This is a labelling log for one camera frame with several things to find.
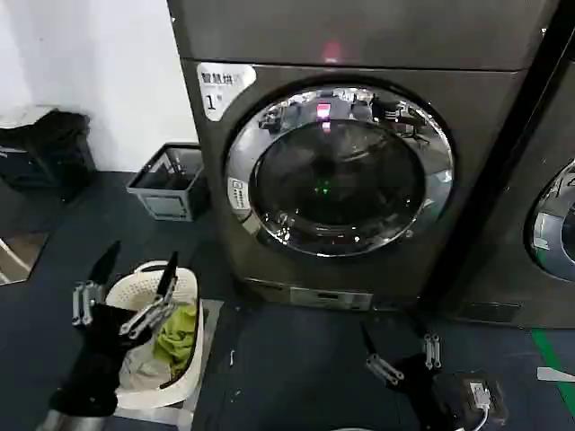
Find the grey dryer with number sticker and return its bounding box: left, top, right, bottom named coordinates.
left=165, top=0, right=562, bottom=313

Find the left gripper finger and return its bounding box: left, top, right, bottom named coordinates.
left=118, top=251, right=180, bottom=339
left=70, top=240, right=123, bottom=328

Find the black bin with bag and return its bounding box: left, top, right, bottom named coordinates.
left=0, top=110, right=96, bottom=204

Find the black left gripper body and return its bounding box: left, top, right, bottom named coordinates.
left=48, top=303, right=152, bottom=418

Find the pale grey cloth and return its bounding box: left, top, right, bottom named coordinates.
left=118, top=340, right=173, bottom=390

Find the round glass dryer door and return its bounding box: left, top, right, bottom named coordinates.
left=223, top=76, right=458, bottom=259

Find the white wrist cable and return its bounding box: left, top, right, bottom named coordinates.
left=473, top=401, right=492, bottom=431

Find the grey dryer without number sticker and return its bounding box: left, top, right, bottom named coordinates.
left=442, top=26, right=575, bottom=331

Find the white floor tape piece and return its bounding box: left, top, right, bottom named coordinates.
left=536, top=366, right=575, bottom=383

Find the green cloth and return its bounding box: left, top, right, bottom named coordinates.
left=153, top=303, right=199, bottom=372

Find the green floor tape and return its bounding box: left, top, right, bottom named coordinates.
left=530, top=328, right=575, bottom=414

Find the chrome-rimmed dryer door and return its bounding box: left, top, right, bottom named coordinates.
left=523, top=160, right=575, bottom=283

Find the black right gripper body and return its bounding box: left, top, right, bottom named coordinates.
left=389, top=353, right=456, bottom=431

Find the grey plastic crate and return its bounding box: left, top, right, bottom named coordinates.
left=126, top=142, right=208, bottom=223

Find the white perforated laundry basket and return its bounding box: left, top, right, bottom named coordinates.
left=103, top=261, right=208, bottom=410

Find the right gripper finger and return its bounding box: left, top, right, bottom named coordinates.
left=358, top=320, right=406, bottom=386
left=406, top=309, right=442, bottom=371

